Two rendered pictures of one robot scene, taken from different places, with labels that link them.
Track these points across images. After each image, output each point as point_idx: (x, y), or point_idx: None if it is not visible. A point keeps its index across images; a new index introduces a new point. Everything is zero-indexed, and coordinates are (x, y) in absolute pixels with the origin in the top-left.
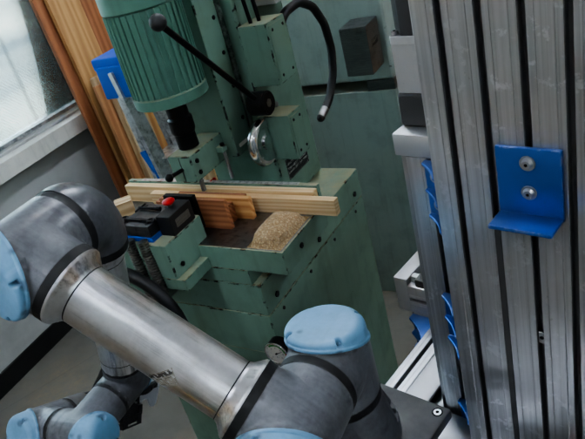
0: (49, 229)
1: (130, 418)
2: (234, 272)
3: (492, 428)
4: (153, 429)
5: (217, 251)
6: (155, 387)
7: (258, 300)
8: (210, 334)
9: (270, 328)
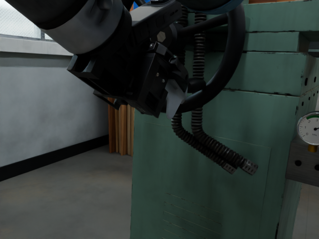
0: None
1: (149, 96)
2: (278, 35)
3: None
4: (85, 236)
5: (267, 8)
6: (184, 89)
7: (295, 74)
8: (202, 124)
9: (292, 114)
